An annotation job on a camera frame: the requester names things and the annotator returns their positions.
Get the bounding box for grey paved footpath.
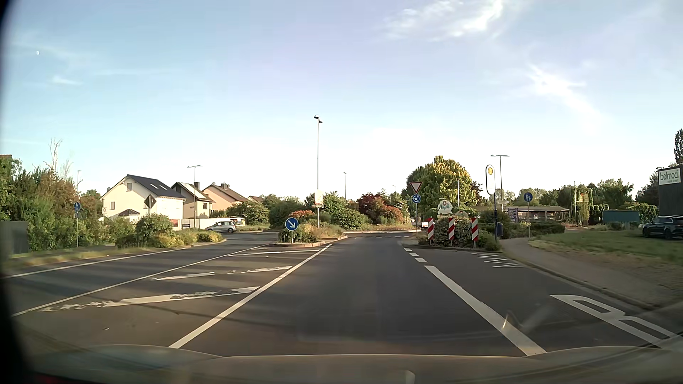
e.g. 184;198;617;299
499;237;683;311

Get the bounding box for tall lamp post with sign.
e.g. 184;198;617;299
312;115;324;229

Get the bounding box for dry grass verge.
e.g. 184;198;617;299
528;228;683;291

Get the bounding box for give way and roundabout sign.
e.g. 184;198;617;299
409;181;423;232

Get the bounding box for tan house with brown roof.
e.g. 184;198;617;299
202;182;252;213

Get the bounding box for white wall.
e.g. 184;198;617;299
172;217;235;230

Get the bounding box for round blue path sign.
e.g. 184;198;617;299
523;191;534;239

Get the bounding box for grey asphalt road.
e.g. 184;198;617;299
2;230;683;358

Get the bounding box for low building with flat roof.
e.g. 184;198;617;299
504;205;572;224

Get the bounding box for dark grey cabinet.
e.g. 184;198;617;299
0;220;30;256

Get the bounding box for green container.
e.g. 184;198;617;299
602;209;641;225

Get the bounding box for large green tree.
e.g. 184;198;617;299
401;155;483;214

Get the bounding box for kerbed traffic island with bushes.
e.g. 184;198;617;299
271;223;349;249

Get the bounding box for roundabout centre bushes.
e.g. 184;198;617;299
227;191;412;231

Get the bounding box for planted island with bushes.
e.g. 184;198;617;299
414;210;503;253

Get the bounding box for beige house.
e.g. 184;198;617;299
171;181;216;220

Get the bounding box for white house with dark roof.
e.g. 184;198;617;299
100;174;189;224

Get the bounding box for car's own bonnet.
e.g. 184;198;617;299
21;344;683;384

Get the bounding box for dark parked car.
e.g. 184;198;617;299
641;215;683;240

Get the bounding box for road markings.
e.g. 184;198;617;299
4;235;683;357

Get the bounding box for bus stop sign pole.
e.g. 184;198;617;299
485;164;498;242

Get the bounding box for row of trees and bushes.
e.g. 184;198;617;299
0;138;225;254

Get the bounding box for pavement with grass strip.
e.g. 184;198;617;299
2;238;227;277

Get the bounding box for dark building with white sign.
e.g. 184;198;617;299
656;164;683;217

